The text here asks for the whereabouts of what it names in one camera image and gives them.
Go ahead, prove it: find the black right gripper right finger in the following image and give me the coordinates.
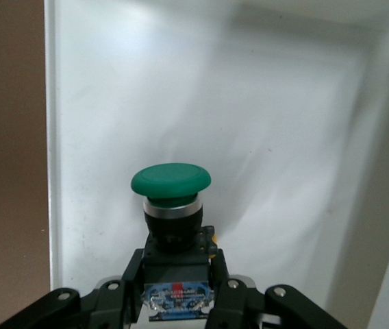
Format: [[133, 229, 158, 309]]
[[207, 251, 349, 329]]

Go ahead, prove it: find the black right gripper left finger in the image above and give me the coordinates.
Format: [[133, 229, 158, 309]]
[[0, 247, 147, 329]]

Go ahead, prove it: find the green mushroom push button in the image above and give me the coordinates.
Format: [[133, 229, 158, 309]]
[[129, 163, 220, 325]]

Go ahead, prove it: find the white plastic drawer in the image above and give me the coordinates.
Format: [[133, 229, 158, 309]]
[[42, 0, 389, 329]]

